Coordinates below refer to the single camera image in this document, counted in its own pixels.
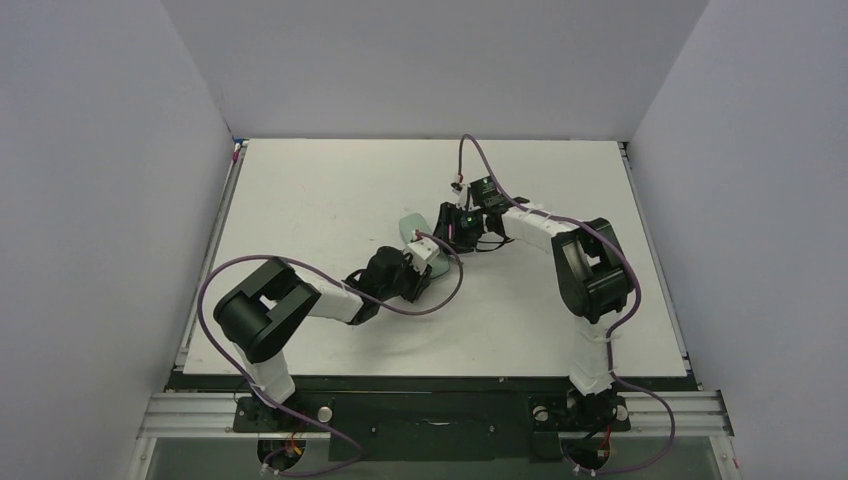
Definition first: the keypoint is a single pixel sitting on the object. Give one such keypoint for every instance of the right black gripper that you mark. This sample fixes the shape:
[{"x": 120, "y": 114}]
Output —
[{"x": 452, "y": 226}]

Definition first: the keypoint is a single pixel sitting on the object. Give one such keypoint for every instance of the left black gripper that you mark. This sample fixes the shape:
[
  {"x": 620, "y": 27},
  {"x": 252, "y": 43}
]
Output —
[{"x": 411, "y": 282}]

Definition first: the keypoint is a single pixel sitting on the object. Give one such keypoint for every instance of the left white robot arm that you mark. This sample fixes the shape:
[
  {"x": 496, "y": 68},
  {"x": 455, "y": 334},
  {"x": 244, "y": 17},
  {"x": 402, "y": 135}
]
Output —
[{"x": 262, "y": 313}]

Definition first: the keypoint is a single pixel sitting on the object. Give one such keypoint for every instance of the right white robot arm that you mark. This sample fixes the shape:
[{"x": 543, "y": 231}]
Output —
[{"x": 591, "y": 277}]

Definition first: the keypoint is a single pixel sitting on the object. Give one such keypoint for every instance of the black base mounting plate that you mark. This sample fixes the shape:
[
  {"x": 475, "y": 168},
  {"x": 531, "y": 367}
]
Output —
[{"x": 404, "y": 418}]

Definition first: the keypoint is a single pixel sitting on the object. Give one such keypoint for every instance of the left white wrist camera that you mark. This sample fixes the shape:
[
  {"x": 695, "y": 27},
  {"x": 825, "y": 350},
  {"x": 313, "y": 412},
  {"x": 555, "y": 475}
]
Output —
[{"x": 421, "y": 251}]

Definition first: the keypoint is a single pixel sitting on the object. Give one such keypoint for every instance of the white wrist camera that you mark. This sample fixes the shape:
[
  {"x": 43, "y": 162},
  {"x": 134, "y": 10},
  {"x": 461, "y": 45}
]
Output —
[
  {"x": 421, "y": 251},
  {"x": 461, "y": 190}
]

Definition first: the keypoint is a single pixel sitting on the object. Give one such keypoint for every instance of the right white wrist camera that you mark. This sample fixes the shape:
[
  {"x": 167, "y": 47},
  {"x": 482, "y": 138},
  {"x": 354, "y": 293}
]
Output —
[{"x": 461, "y": 190}]

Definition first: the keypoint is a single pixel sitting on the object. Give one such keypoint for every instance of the aluminium rail frame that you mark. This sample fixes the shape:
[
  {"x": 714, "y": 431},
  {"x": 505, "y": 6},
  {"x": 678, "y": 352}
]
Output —
[{"x": 701, "y": 414}]

